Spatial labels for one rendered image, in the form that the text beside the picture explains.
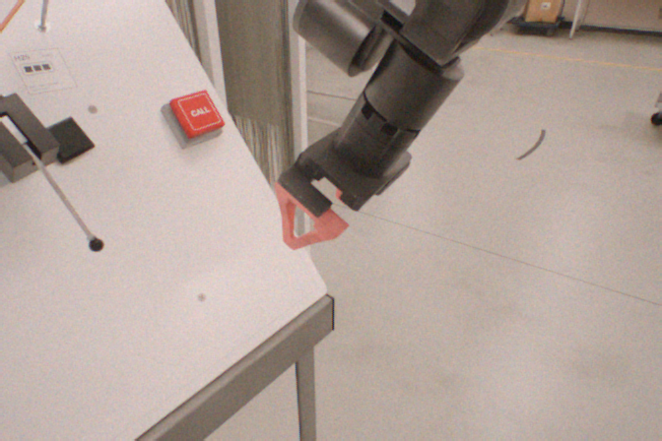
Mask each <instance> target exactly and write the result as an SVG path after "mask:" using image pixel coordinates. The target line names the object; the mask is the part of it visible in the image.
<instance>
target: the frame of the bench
mask: <svg viewBox="0 0 662 441"><path fill-rule="evenodd" d="M296 377H297V394H298V427H299V441H317V431H316V392H315V381H314V352H313V348H312V349H310V350H309V351H308V352H307V353H306V354H305V355H303V356H302V357H301V358H300V359H299V360H298V361H297V362H296Z"/></svg>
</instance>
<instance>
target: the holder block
mask: <svg viewBox="0 0 662 441"><path fill-rule="evenodd" d="M3 117H7V118H8V119H9V120H10V121H11V122H12V123H13V125H14V126H15V127H16V128H17V129H19V130H20V132H21V133H22V134H23V135H24V136H25V137H26V139H27V140H28V146H29V147H30V148H31V149H32V150H33V151H34V153H35V154H36V155H37V156H38V157H39V159H40V160H41V162H42V163H43V165H44V166H45V167H47V166H49V165H51V164H53V163H54V162H55V161H56V157H57V154H58V150H59V147H60V144H59V143H58V142H57V141H56V140H55V139H54V137H53V136H52V135H51V134H50V133H49V131H48V130H47V129H46V128H45V127H44V126H43V124H42V123H41V122H40V121H39V120H38V119H37V116H36V115H35V114H34V113H33V112H32V110H31V109H30V108H29V107H28V106H27V104H26V103H25V102H24V101H23V100H22V99H21V97H20V96H19V95H18V94H17V93H13V94H8V95H6V96H3V97H1V98H0V119H1V118H3ZM39 170H40V169H39V168H38V167H37V165H36V164H35V163H34V162H33V156H32V155H31V154H30V153H29V152H28V150H27V149H26V148H25V147H24V146H23V145H22V143H21V142H20V141H18V140H17V139H16V138H15V137H14V135H13V134H12V133H11V132H10V131H9V130H8V129H7V127H6V126H5V125H4V124H3V123H2V122H1V120H0V171H1V172H2V173H3V174H4V175H5V176H6V178H7V179H8V180H9V181H10V182H11V183H15V182H17V181H18V180H20V179H23V178H25V177H27V176H29V175H31V174H33V173H35V172H37V171H39Z"/></svg>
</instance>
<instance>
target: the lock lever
mask: <svg viewBox="0 0 662 441"><path fill-rule="evenodd" d="M0 120H1V122H2V123H3V124H4V125H5V126H6V127H7V129H8V130H9V131H10V132H11V133H12V134H13V135H14V137H15V138H16V139H17V140H18V141H20V142H21V143H22V145H23V146H24V147H25V148H26V149H27V150H28V152H29V153H30V154H31V155H32V156H33V162H34V163H35V164H36V165H37V167H38V168H39V169H40V171H41V172H42V174H43V175H44V177H45V178H46V179H47V181H48V182H49V184H50V185H51V186H52V188H53V189H54V191H55V192H56V193H57V195H58V196H59V198H60V199H61V200H62V202H63V203H64V206H65V207H66V208H67V210H68V211H69V213H70V214H71V215H72V217H73V218H74V220H75V221H76V222H77V224H78V225H79V227H80V228H81V229H82V231H83V232H84V233H85V234H86V235H87V237H86V239H87V240H88V241H89V243H90V241H91V240H93V239H94V238H97V236H96V235H94V234H93V233H91V232H90V231H89V230H88V228H87V227H86V225H85V224H84V223H83V221H82V220H81V218H80V217H79V215H78V214H77V213H76V211H75V210H74V208H73V207H72V206H71V203H70V202H69V200H68V199H67V197H66V196H65V195H64V193H63V192H62V190H61V189H60V188H59V186H58V185H57V183H56V182H55V180H54V179H53V178H52V176H51V175H50V173H49V172H48V170H47V169H46V167H45V166H44V165H43V163H42V162H41V160H40V159H39V157H38V156H37V155H36V154H35V153H34V151H33V150H32V149H31V148H30V147H29V146H28V140H27V139H26V137H25V136H24V135H23V134H22V133H21V132H20V130H19V129H17V128H16V127H15V126H14V125H13V123H12V122H11V121H10V120H9V119H8V118H7V117H3V118H1V119H0Z"/></svg>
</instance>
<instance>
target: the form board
mask: <svg viewBox="0 0 662 441"><path fill-rule="evenodd" d="M42 1H43V0H26V1H25V3H24V4H23V5H22V7H21V8H19V9H18V11H17V12H16V13H15V15H14V16H13V17H12V19H11V20H10V22H9V23H8V24H7V26H6V27H5V28H4V29H3V30H2V31H1V34H0V94H1V95H2V96H6V95H10V94H13V93H17V94H18V95H19V96H20V97H21V99H22V100H23V101H24V102H25V103H26V104H27V106H28V107H29V108H30V109H31V110H32V112H33V113H34V114H35V115H36V116H37V119H38V120H39V121H40V122H41V123H42V124H43V126H44V127H45V128H47V127H49V126H51V125H53V124H55V123H58V122H60V121H62V119H64V118H66V117H69V116H72V117H73V118H74V120H75V121H76V122H77V124H78V125H79V127H80V128H81V129H82V130H83V131H85V133H86V134H87V135H88V136H89V137H90V139H91V140H92V141H93V142H94V143H95V145H96V147H95V148H93V149H91V150H89V151H87V152H85V153H83V154H81V155H79V156H77V157H74V158H72V159H70V160H68V161H66V162H64V164H61V163H60V161H59V159H58V158H56V161H55V162H54V163H53V164H51V165H49V166H47V167H46V169H47V170H48V172H49V173H50V175H51V176H52V178H53V179H54V180H55V182H56V183H57V185H58V186H59V188H60V189H61V190H62V192H63V193H64V195H65V196H66V197H67V199H68V200H69V202H70V203H71V206H72V207H73V208H74V210H75V211H76V213H77V214H78V215H79V217H80V218H81V220H82V221H83V223H84V224H85V225H86V227H87V228H88V230H89V231H90V232H91V233H93V234H94V235H96V236H97V237H99V238H101V239H102V240H103V242H104V249H103V250H102V251H100V252H99V253H95V252H92V251H90V250H89V248H88V243H89V241H88V240H87V239H86V237H87V235H86V234H85V233H84V232H83V231H82V229H81V228H80V227H79V225H78V224H77V222H76V221H75V220H74V218H73V217H72V215H71V214H70V213H69V211H68V210H67V208H66V207H65V206H64V203H63V202H62V200H61V199H60V198H59V196H58V195H57V193H56V192H55V191H54V189H53V188H52V186H51V185H50V184H49V182H48V181H47V179H46V178H45V177H44V175H43V174H42V172H41V171H40V170H39V171H37V172H35V173H33V174H31V175H29V176H27V177H25V178H23V179H20V180H18V181H17V182H15V183H11V182H10V183H8V184H6V185H4V186H2V187H0V441H133V440H135V439H136V438H137V437H139V436H140V435H141V434H143V433H144V432H145V431H146V430H148V429H149V428H150V427H152V426H153V425H154V424H157V423H158V422H159V421H160V420H162V419H163V418H164V417H166V416H167V415H168V414H170V413H171V412H172V411H173V410H175V409H176V408H178V407H179V406H180V405H182V404H183V403H184V402H185V401H187V400H188V399H189V398H191V397H192V396H193V395H195V394H196V393H197V392H198V391H200V390H201V389H202V388H204V387H205V386H206V385H208V384H209V383H210V382H211V381H214V380H215V379H216V377H218V376H219V375H220V374H222V373H223V372H224V371H225V370H227V369H228V368H229V367H231V366H232V365H233V364H235V363H236V362H237V361H238V360H240V359H241V358H242V357H244V356H245V355H246V354H248V353H249V352H250V351H251V350H253V349H254V348H256V347H258V346H259V345H261V344H262V343H263V342H265V341H266V340H267V339H268V338H270V337H271V336H272V335H274V334H275V333H276V332H278V331H279V330H280V329H281V328H283V327H284V325H285V324H287V323H289V322H290V321H292V320H293V319H294V318H295V317H297V315H298V314H300V313H301V312H302V311H304V310H305V309H306V308H307V307H309V306H310V305H311V304H313V303H314V302H315V301H318V300H319V299H320V298H321V297H323V296H324V295H325V294H326V293H327V286H326V284H325V282H324V280H323V279H322V278H321V276H320V274H319V273H318V271H316V269H315V267H314V265H313V264H312V261H311V259H310V257H309V256H308V254H307V252H306V250H305V249H304V247H303V248H300V249H298V250H293V249H290V248H289V247H288V246H287V245H286V244H285V243H284V242H283V234H282V217H281V213H280V207H279V203H278V200H277V198H276V196H275V195H274V193H273V191H272V189H271V188H270V186H269V184H268V182H267V181H266V178H265V176H264V174H263V173H261V171H260V169H259V167H258V166H257V164H256V162H255V160H254V158H253V157H252V155H251V153H250V151H249V150H248V148H247V145H246V144H245V143H244V141H243V139H242V137H241V136H240V134H239V132H238V130H237V128H236V127H235V125H234V123H233V121H232V119H231V117H230V115H229V114H228V111H227V109H226V107H225V106H224V104H223V103H222V102H221V100H220V99H219V97H218V95H217V93H216V91H215V90H214V88H213V86H212V84H211V83H210V81H209V79H208V77H207V76H206V74H205V72H204V70H203V69H202V66H201V64H200V62H199V61H198V59H197V57H196V55H195V53H194V52H193V50H192V48H191V46H190V45H189V43H188V41H187V39H186V38H185V36H184V34H183V32H182V31H181V29H180V27H179V25H178V23H177V22H176V20H175V18H174V16H173V15H172V13H171V11H170V9H169V8H168V6H167V3H166V1H165V0H48V7H47V14H46V22H47V23H48V24H49V25H50V31H49V32H47V33H43V32H39V31H37V30H36V27H35V26H34V22H35V21H37V20H40V16H41V9H42ZM54 47H58V49H59V51H60V53H61V55H62V57H63V59H64V61H65V63H67V65H68V67H69V69H70V71H71V72H72V74H73V76H74V78H75V81H76V83H77V85H78V88H76V89H69V90H63V91H57V92H51V93H45V94H34V95H29V93H28V91H27V89H26V87H25V85H24V83H23V81H22V79H21V77H20V75H19V74H18V71H17V69H15V67H14V65H13V63H12V61H11V59H10V57H9V55H8V53H9V52H19V51H28V50H37V49H45V48H54ZM203 90H206V91H207V92H208V94H209V96H210V98H211V99H212V101H213V103H214V105H215V106H216V107H217V109H218V112H219V113H220V115H221V117H222V119H223V120H224V122H225V125H224V126H223V127H222V128H221V129H222V130H223V132H222V133H221V134H220V135H219V137H216V138H213V139H210V140H208V141H205V142H202V144H199V145H196V146H194V147H190V148H187V149H184V150H182V149H181V147H180V145H179V143H178V142H177V141H176V138H175V136H174V135H173V133H172V131H171V130H170V128H169V126H168V124H167V123H166V120H165V118H164V117H163V115H162V113H161V108H162V107H163V105H164V104H167V103H169V101H170V100H171V99H172V98H174V97H178V96H181V95H188V94H192V93H196V92H199V91H203Z"/></svg>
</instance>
